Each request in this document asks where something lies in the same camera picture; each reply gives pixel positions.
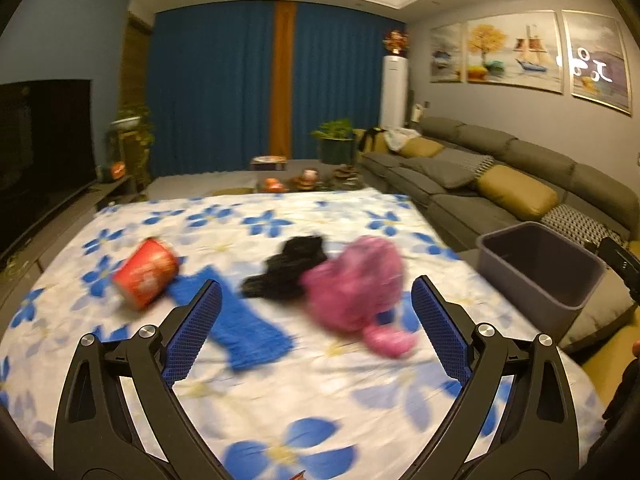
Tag blue foam net sleeve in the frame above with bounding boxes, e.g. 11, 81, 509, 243
167, 266, 294, 372

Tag grey plastic trash bin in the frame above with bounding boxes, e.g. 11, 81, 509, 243
476, 221, 605, 342

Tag grey beige cushion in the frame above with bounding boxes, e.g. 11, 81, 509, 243
560, 269, 637, 354

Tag patterned cushion near bin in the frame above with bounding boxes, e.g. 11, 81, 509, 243
540, 204, 627, 247

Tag large mustard corner cushion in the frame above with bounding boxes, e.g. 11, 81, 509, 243
579, 238, 640, 411

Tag mustard cushion near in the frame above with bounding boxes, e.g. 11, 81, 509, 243
477, 165, 560, 221

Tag red paper cup far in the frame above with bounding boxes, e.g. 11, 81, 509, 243
112, 237, 180, 311

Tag grey sectional sofa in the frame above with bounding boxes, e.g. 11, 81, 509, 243
357, 115, 640, 351

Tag black white patterned cushion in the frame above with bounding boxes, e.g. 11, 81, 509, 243
435, 148, 495, 179

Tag grey tv cabinet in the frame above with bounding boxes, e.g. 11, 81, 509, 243
1, 177, 138, 334

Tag purple sky painting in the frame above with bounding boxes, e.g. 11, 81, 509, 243
562, 10, 632, 116

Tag blue floral tablecloth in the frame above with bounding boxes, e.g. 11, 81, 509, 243
0, 186, 606, 480

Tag pink translucent plastic bag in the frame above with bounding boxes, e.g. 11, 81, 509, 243
300, 235, 416, 359

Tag small black plastic bag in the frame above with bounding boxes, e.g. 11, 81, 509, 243
240, 235, 328, 301

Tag mustard cushion far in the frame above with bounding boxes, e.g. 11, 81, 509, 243
398, 136, 445, 158

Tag sailboat tree painting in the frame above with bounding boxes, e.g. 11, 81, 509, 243
465, 10, 563, 93

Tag orange speaker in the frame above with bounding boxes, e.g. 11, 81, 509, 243
107, 162, 127, 181

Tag white clothes on sofa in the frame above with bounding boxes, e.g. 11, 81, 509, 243
383, 128, 421, 153

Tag small landscape painting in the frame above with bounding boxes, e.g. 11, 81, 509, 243
431, 23, 462, 82

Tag black flat television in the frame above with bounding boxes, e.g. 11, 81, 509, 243
1, 79, 96, 258

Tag plant on wooden stand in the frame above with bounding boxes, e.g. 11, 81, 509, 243
106, 105, 155, 192

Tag white standing air conditioner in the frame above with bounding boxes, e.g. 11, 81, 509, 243
380, 55, 409, 129

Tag gift box on table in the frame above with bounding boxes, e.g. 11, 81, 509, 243
250, 155, 288, 171

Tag dark coffee table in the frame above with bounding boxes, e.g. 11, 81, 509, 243
209, 159, 366, 196

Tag green potted plant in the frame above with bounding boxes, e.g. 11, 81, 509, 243
311, 118, 355, 165

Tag flower bouquet decoration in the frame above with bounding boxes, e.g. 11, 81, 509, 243
383, 29, 409, 58

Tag blue curtains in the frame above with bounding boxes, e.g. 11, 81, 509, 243
146, 1, 406, 177

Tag orange curtain strip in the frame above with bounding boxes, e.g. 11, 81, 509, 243
269, 1, 297, 158

